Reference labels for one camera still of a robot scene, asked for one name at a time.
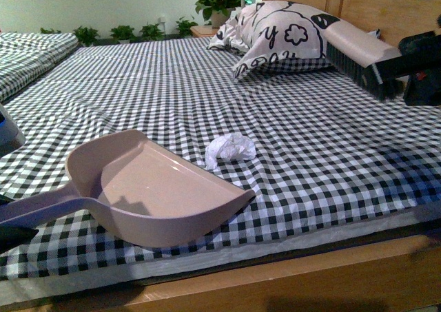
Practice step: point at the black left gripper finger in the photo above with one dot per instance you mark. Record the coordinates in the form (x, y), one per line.
(12, 237)

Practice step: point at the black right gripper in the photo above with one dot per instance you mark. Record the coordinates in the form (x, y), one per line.
(423, 84)

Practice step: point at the pink hand brush black bristles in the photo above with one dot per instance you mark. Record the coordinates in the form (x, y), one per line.
(352, 50)

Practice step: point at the pink plastic dustpan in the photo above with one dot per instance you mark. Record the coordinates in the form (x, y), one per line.
(137, 190)

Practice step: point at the grey robot base part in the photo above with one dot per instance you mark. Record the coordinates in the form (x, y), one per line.
(12, 137)

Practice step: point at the wooden headboard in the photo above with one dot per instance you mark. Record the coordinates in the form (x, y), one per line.
(396, 19)

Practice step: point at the black white patterned pillow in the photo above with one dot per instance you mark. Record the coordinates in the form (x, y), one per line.
(276, 37)

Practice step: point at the crumpled white paper tissue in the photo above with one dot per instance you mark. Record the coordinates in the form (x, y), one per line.
(229, 147)

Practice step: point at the folded checkered quilt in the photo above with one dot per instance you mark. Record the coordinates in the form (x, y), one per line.
(26, 56)

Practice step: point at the small wooden bedside table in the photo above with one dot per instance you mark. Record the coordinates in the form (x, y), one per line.
(203, 31)

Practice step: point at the small green plant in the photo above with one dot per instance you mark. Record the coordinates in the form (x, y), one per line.
(151, 32)
(184, 26)
(86, 35)
(123, 34)

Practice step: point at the wooden bed frame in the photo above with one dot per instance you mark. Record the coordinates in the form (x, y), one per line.
(391, 263)

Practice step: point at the white wall socket plug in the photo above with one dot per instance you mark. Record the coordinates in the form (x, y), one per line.
(162, 22)

